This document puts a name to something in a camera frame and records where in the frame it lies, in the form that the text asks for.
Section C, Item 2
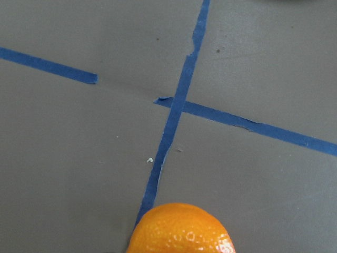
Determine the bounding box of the orange fruit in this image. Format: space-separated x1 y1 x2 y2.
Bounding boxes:
126 203 236 252

